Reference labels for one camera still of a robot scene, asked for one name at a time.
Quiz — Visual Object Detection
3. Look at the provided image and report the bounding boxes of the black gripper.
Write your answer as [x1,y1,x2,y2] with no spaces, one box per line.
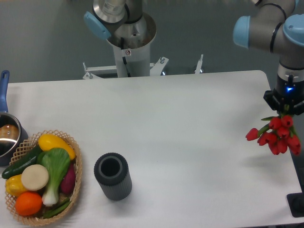
[263,76,304,115]

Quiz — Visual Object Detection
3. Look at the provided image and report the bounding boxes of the red tulip bouquet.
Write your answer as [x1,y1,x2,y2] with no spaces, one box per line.
[246,104,302,155]

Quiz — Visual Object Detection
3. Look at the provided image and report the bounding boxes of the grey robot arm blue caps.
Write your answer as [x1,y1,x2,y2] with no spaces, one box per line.
[233,0,304,115]

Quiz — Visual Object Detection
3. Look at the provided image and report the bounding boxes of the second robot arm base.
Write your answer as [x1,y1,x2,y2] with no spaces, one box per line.
[84,0,156,77]

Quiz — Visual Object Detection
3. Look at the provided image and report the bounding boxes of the black device at table edge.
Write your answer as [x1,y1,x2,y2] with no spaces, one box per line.
[286,192,304,218]

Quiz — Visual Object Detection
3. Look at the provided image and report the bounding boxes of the dark grey ribbed vase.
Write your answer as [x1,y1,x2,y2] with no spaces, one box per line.
[94,152,133,201]

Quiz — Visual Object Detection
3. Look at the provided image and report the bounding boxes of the purple sweet potato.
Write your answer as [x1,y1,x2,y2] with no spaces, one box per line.
[60,163,76,195]

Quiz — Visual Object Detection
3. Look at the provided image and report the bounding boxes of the green bok choy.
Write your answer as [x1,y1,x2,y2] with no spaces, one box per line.
[37,148,70,207]

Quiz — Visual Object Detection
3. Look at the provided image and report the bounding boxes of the yellow squash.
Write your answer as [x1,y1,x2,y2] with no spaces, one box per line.
[38,134,76,160]

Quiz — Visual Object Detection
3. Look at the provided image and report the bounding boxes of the woven wicker basket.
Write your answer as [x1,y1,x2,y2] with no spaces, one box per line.
[5,130,82,227]

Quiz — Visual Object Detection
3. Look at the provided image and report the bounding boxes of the green bean pod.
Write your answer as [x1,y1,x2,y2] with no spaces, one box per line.
[43,201,71,219]

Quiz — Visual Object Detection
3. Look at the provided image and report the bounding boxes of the dark green cucumber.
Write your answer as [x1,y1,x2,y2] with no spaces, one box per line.
[1,145,42,179]

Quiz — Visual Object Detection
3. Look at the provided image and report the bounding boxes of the beige round disc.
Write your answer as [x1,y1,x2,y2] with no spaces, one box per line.
[21,164,49,191]

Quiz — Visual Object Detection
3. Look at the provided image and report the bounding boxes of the orange fruit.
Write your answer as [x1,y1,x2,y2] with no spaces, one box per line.
[15,191,42,216]

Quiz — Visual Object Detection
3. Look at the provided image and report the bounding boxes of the yellow bell pepper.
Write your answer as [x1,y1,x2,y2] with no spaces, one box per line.
[5,174,28,197]

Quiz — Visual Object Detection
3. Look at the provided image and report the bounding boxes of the white metal stand frame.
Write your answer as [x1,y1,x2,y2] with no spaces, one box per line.
[82,54,204,80]

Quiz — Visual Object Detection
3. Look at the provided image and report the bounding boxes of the blue handled saucepan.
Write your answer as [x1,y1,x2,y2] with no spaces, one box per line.
[0,70,28,167]

